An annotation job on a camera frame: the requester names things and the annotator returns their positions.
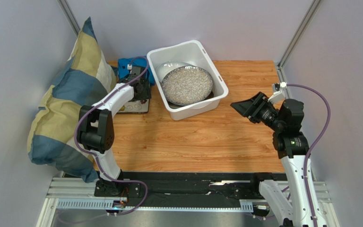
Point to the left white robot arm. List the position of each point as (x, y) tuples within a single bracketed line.
[(94, 132)]

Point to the white plastic bin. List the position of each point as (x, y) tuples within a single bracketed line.
[(191, 52)]

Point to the blue and cream pillow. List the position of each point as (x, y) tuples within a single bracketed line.
[(85, 79)]

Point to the large white oval plate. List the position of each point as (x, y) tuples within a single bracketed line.
[(166, 67)]

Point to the folded blue cloth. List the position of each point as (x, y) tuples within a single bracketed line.
[(123, 64)]

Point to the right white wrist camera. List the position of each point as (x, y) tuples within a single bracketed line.
[(279, 92)]

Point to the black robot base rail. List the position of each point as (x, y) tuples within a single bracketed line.
[(186, 190)]

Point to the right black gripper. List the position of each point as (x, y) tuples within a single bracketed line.
[(258, 108)]

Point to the floral square plate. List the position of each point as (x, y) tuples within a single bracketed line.
[(135, 107)]

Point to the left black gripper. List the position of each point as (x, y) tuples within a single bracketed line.
[(147, 94)]

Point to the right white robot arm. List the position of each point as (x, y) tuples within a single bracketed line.
[(302, 209)]

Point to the speckled round ceramic plate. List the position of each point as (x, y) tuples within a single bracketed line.
[(187, 85)]

